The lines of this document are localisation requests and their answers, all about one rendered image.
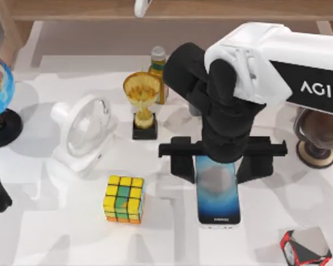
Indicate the blue screen smartphone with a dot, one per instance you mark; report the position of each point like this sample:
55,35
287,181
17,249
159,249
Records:
219,199

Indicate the yellow and green puzzle cube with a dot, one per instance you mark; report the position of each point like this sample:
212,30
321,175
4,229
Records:
124,199

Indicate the brown globe on round stand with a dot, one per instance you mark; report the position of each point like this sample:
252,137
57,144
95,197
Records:
319,133

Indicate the gold trophy with black base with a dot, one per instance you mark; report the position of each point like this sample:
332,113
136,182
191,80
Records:
142,91

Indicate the red black and silver box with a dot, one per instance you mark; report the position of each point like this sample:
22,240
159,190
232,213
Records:
305,246

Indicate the yellow bottle with grey cap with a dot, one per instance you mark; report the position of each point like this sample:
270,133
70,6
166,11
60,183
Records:
157,69

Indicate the white desk fan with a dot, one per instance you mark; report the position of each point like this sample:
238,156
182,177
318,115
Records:
86,133

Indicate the white rounded object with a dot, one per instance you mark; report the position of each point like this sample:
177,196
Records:
142,7

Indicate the wooden shelf unit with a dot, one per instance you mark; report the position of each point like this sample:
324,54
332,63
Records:
72,11

